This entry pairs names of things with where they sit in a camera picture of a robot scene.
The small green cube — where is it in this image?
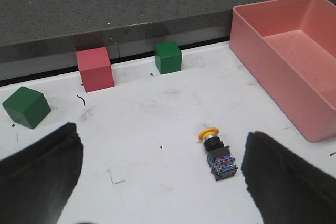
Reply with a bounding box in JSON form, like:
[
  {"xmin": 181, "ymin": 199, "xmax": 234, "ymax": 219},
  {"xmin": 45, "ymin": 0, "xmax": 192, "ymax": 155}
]
[{"xmin": 154, "ymin": 41, "xmax": 182, "ymax": 74}]

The grey stone counter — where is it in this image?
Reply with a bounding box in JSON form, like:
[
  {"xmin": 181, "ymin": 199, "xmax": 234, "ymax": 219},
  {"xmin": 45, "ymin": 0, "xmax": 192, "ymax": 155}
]
[{"xmin": 1, "ymin": 0, "xmax": 335, "ymax": 85}]

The pink cube block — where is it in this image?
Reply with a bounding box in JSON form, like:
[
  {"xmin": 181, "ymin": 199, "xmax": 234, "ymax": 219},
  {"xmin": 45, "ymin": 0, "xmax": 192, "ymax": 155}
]
[{"xmin": 76, "ymin": 47, "xmax": 115, "ymax": 93}]

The yellow push button switch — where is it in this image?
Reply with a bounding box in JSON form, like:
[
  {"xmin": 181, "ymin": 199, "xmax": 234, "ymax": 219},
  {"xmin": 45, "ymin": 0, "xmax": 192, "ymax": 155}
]
[{"xmin": 198, "ymin": 127, "xmax": 238, "ymax": 181}]

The pink plastic bin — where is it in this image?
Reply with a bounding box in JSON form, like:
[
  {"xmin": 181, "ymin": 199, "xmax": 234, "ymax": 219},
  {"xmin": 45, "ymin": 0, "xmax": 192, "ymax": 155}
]
[{"xmin": 230, "ymin": 0, "xmax": 335, "ymax": 142}]

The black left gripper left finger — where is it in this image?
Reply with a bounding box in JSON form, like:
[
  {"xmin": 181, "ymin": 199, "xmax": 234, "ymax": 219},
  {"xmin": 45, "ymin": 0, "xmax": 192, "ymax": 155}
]
[{"xmin": 1, "ymin": 123, "xmax": 83, "ymax": 223}]

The large green cube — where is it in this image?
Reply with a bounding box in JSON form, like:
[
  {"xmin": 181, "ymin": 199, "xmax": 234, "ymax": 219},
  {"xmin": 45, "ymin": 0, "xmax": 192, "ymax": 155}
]
[{"xmin": 2, "ymin": 86, "xmax": 51, "ymax": 129}]

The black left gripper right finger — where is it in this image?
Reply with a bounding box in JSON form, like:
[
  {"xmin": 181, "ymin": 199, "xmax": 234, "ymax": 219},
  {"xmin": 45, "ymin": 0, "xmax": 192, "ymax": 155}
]
[{"xmin": 241, "ymin": 131, "xmax": 335, "ymax": 223}]

